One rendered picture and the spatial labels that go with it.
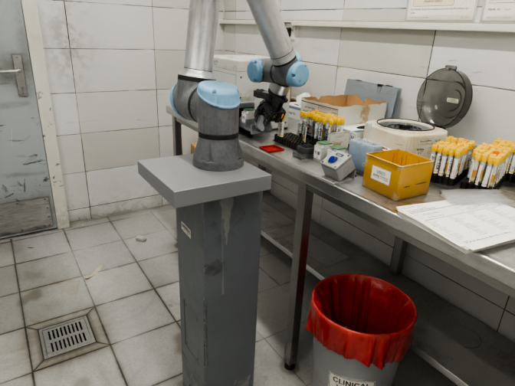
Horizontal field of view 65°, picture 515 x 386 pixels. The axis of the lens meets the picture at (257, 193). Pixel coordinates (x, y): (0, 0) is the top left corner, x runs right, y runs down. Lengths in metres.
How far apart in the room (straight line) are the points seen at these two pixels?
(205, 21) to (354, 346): 1.07
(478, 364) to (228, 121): 1.17
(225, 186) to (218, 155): 0.12
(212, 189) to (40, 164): 1.92
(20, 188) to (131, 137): 0.75
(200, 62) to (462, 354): 1.31
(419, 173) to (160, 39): 2.16
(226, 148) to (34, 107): 1.79
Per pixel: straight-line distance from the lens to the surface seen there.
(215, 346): 1.42
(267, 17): 1.22
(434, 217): 1.06
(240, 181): 1.07
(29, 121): 2.77
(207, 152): 1.15
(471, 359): 1.68
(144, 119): 2.97
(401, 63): 1.90
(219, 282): 1.27
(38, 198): 2.91
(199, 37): 1.25
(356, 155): 1.33
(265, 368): 1.82
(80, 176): 2.96
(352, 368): 1.46
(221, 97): 1.11
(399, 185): 1.14
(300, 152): 1.45
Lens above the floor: 1.29
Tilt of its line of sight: 22 degrees down
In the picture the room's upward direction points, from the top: 3 degrees clockwise
